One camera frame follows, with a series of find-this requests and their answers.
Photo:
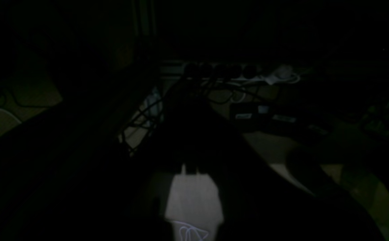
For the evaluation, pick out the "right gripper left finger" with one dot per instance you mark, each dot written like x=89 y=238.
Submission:
x=148 y=140

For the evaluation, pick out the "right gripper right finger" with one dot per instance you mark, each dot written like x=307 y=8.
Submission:
x=223 y=151

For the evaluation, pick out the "black T-shirt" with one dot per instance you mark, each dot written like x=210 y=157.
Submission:
x=61 y=180

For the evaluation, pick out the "black power adapter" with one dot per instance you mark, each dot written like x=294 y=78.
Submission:
x=261 y=116

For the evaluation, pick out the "white power strip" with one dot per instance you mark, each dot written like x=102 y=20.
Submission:
x=241 y=73

